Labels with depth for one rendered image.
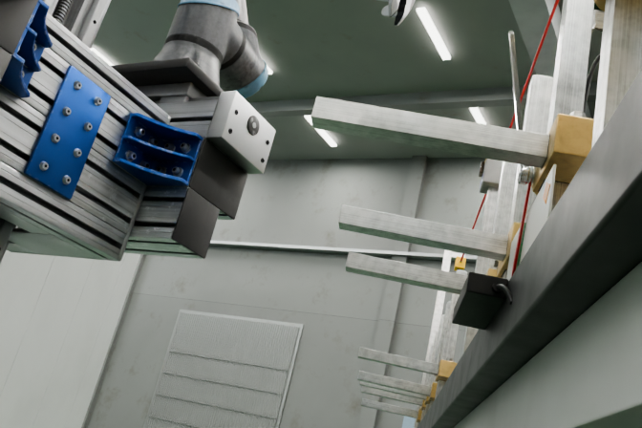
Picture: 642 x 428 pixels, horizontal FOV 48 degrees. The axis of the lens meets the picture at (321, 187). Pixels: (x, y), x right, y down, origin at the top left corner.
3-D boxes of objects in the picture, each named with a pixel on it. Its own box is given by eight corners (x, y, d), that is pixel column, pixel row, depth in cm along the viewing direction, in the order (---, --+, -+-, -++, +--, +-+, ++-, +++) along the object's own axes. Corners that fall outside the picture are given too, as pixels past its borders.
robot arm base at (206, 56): (123, 75, 134) (140, 32, 138) (172, 117, 146) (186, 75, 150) (185, 70, 127) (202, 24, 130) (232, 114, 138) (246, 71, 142)
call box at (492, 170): (481, 183, 166) (486, 154, 169) (478, 195, 172) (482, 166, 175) (512, 189, 165) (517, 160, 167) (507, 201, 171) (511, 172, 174)
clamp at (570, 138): (552, 151, 79) (557, 112, 81) (528, 199, 91) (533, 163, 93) (605, 160, 78) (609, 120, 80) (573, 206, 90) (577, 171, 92)
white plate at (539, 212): (541, 249, 73) (550, 163, 77) (500, 310, 97) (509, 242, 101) (546, 250, 73) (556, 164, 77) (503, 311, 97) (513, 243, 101)
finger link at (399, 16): (380, 34, 149) (387, -4, 152) (406, 32, 146) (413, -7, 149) (374, 27, 147) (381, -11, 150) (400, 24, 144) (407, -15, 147)
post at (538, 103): (494, 353, 102) (533, 71, 120) (490, 356, 105) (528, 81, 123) (519, 357, 102) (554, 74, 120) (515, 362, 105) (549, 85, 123)
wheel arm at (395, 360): (356, 358, 222) (359, 345, 224) (357, 360, 226) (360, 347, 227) (498, 390, 216) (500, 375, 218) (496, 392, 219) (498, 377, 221)
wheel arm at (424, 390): (356, 381, 244) (359, 369, 246) (356, 382, 247) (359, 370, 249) (484, 410, 238) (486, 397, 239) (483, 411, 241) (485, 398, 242)
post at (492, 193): (457, 376, 150) (487, 184, 167) (455, 380, 154) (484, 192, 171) (479, 381, 149) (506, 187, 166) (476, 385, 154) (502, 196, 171)
